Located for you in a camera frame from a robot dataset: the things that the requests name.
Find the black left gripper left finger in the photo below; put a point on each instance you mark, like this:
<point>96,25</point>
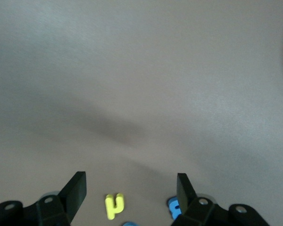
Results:
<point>77,188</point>

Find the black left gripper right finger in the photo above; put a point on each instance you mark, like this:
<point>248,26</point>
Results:
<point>184,193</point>

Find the blue foam small g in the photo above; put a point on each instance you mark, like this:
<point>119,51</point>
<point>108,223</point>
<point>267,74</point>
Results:
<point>173,209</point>

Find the yellow foam small h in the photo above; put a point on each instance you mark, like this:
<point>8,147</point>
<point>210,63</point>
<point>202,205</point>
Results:
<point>110,207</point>

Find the blue foam small m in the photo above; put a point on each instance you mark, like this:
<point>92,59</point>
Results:
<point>130,224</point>

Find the brown table cover sheet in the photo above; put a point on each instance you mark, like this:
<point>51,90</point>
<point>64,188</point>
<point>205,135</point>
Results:
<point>141,70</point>

